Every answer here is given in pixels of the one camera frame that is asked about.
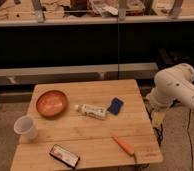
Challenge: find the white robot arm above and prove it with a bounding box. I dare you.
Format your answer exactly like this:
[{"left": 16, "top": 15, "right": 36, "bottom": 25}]
[{"left": 147, "top": 63, "right": 194, "bottom": 110}]

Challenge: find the blue sponge block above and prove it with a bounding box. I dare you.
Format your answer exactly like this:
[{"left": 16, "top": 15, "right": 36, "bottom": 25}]
[{"left": 107, "top": 98, "right": 123, "bottom": 115}]

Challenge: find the white tube bottle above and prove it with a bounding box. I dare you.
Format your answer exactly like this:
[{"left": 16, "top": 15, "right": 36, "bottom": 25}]
[{"left": 75, "top": 104, "right": 106, "bottom": 120}]

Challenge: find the wooden table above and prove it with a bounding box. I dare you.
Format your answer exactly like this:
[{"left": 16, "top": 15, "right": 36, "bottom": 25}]
[{"left": 11, "top": 79, "right": 163, "bottom": 171}]

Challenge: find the orange wooden bowl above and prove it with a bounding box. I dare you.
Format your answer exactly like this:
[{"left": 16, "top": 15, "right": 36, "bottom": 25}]
[{"left": 36, "top": 90, "right": 68, "bottom": 117}]

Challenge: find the black rectangular box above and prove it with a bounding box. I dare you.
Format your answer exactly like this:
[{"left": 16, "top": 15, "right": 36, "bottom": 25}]
[{"left": 49, "top": 144, "right": 80, "bottom": 168}]

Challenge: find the metal shelf rack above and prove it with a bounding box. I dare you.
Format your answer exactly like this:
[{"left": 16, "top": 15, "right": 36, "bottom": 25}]
[{"left": 0, "top": 0, "right": 194, "bottom": 86}]

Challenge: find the black cable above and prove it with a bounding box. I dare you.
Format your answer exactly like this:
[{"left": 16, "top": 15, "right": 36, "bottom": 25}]
[{"left": 186, "top": 108, "right": 194, "bottom": 171}]

